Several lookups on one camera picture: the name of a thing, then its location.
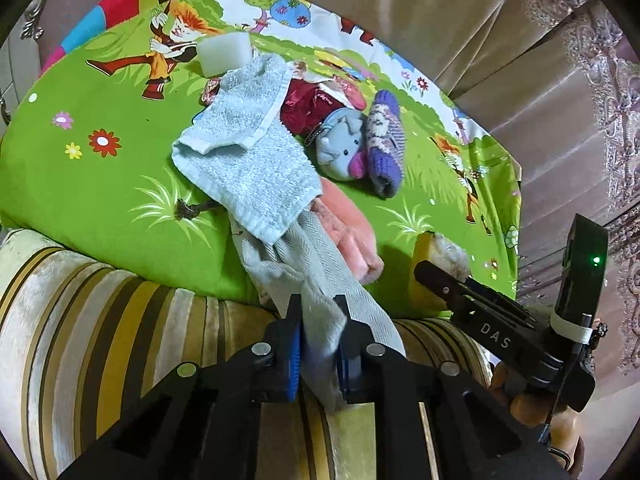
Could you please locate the light blue towel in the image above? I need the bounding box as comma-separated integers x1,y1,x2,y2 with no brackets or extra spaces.
171,54,322,246

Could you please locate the person's right hand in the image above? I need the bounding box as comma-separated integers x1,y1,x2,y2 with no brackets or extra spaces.
490,360,586,471

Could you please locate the red satin cloth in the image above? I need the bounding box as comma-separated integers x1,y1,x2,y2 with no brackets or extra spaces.
280,80,348,137

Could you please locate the yellow sponge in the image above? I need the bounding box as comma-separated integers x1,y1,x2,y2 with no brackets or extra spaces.
407,230,471,311

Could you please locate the grey herringbone cloth bag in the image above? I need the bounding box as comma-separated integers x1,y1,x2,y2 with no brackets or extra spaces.
232,207,407,411

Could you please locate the striped velvet cushion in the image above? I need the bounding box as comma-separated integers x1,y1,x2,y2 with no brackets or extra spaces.
0,230,493,480

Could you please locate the black cable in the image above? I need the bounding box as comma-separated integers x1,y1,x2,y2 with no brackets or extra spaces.
537,360,576,443

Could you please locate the green cartoon printed blanket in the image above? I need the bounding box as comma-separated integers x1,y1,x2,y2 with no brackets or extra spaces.
0,0,523,318

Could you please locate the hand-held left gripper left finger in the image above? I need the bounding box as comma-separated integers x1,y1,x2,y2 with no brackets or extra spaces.
57,295,306,480

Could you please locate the white ornate cabinet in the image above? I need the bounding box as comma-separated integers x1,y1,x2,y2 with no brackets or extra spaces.
0,0,48,126

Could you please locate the white foam block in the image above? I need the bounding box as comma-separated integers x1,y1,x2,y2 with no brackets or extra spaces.
196,32,251,78

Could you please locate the beige curtain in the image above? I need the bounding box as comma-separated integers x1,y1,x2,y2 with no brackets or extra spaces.
240,0,640,376

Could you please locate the pink fuzzy garment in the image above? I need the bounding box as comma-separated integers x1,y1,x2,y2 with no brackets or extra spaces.
310,180,383,286

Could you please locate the grey plush pig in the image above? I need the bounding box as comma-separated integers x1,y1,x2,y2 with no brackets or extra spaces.
315,108,371,182

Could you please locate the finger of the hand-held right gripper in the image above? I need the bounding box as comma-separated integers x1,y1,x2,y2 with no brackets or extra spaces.
414,260,468,313
465,279,535,320

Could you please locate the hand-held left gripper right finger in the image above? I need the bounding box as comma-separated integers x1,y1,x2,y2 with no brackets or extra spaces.
332,295,571,480

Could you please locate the purple patterned knit hat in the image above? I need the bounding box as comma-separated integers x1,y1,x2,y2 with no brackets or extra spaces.
364,90,404,200

